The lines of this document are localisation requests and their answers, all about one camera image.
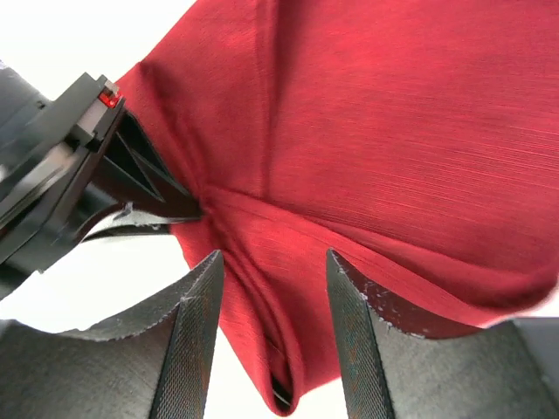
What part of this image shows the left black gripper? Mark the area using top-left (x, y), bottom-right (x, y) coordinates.
top-left (1, 72), bottom-right (202, 275)

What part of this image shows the dark red cloth napkin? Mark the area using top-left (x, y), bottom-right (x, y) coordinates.
top-left (119, 1), bottom-right (558, 416)

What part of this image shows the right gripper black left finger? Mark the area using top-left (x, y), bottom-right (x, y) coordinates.
top-left (1, 251), bottom-right (224, 419)

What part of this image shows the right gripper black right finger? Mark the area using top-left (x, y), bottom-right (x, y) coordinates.
top-left (327, 251), bottom-right (558, 418)

